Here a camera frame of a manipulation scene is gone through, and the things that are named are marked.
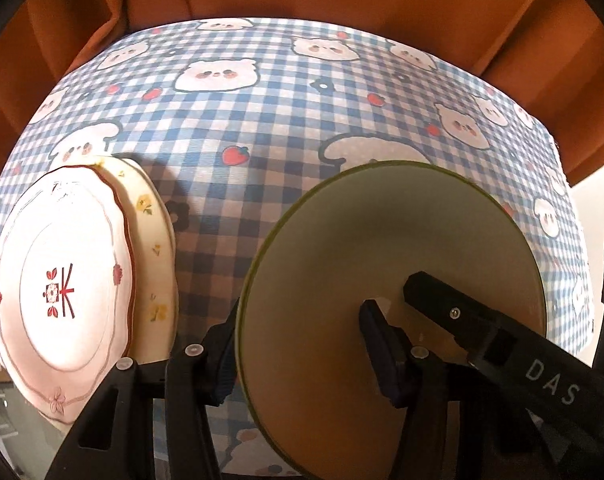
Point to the round cream yellow-floral plate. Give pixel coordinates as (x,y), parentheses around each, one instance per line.
(142,220)

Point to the white blue floral bowl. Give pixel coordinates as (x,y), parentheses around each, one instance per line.
(332,260)

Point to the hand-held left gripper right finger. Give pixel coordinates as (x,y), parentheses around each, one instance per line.
(384,355)

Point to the scalloped cream yellow-floral plate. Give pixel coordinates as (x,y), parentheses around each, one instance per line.
(171,265)

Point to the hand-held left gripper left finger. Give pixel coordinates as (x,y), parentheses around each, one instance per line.
(224,360)

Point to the blue checkered bear tablecloth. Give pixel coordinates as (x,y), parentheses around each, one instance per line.
(262,125)

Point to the red-rimmed white plate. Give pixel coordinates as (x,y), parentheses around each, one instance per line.
(81,240)

